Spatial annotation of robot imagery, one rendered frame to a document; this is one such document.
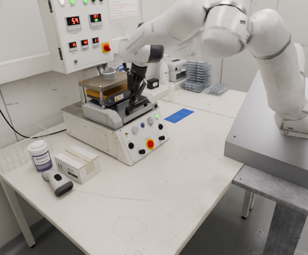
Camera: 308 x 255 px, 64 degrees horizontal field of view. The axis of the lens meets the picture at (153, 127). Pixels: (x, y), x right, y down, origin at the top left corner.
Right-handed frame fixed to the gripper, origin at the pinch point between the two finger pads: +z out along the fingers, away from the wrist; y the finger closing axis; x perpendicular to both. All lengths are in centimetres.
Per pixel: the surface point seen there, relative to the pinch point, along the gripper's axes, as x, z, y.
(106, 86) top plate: -10.1, -5.6, -9.4
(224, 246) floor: 25, 80, 80
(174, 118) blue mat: 39.3, 26.3, 7.9
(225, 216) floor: 48, 83, 71
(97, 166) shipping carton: -29.7, 21.1, 10.4
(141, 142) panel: -4.9, 16.3, 15.3
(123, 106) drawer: -4.0, 4.5, -2.0
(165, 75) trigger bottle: 81, 28, -33
